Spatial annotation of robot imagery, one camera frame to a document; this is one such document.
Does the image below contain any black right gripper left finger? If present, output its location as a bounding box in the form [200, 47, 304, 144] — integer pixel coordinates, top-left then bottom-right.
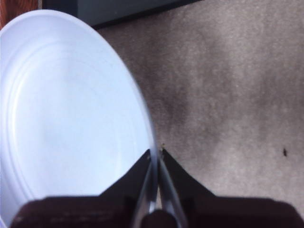
[10, 149, 152, 228]

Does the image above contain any blue round plate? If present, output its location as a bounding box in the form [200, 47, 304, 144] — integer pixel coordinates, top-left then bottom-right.
[0, 9, 159, 228]

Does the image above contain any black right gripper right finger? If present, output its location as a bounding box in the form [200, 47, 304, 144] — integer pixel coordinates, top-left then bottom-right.
[160, 148, 304, 228]

